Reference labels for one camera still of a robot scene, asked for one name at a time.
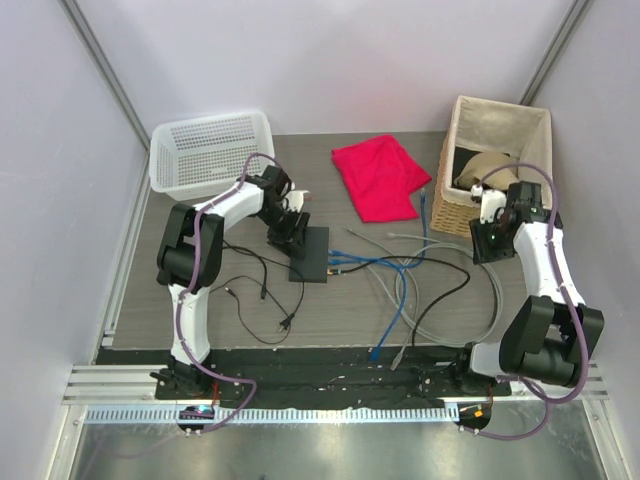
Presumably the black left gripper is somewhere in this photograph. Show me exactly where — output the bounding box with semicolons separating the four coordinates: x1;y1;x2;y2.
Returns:
257;205;310;259

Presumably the black network switch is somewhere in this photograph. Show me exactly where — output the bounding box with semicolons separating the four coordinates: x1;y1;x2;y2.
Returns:
288;226;329;284

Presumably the black ethernet cable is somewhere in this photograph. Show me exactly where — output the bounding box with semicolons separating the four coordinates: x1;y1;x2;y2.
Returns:
327;255;474;347
222;238;305;333

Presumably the blue ethernet cable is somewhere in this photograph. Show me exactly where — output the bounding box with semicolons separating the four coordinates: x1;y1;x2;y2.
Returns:
328;189;430;269
328;249;419;362

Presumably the thin black power cord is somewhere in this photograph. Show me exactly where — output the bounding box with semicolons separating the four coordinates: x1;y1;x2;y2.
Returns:
207;274;291;346

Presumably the grey ethernet cable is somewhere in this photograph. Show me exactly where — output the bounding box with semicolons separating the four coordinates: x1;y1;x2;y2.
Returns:
342;226;504;371

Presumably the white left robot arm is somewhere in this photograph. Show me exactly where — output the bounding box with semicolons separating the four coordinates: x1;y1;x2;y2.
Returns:
153;166;309;399

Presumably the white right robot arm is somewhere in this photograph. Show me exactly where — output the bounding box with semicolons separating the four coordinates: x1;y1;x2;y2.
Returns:
451;181;604;395

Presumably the beige cloth in basket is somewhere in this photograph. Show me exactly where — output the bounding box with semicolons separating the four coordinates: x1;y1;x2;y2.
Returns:
453;152;519;191

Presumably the red folded cloth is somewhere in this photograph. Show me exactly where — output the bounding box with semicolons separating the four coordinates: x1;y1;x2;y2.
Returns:
331;134;432;223

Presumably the wicker basket with liner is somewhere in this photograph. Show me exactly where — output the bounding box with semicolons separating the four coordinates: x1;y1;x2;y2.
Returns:
430;96;552;237

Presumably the white perforated plastic basket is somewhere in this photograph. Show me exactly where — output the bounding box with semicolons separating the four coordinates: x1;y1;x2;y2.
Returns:
149;110;275;202

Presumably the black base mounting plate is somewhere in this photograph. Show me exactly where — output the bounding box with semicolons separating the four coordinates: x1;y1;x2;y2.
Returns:
97;346;512;410

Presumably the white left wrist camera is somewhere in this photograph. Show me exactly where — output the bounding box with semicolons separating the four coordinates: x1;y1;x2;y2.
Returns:
286;190;310;212

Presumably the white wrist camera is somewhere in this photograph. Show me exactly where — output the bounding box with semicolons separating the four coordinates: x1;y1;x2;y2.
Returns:
470;184;507;224
286;190;310;212

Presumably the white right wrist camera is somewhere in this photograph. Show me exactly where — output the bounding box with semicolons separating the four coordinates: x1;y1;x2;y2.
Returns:
470;184;507;224

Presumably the aluminium front rail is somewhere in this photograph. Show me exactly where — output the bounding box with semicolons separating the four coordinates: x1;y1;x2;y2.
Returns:
62;360;611;426

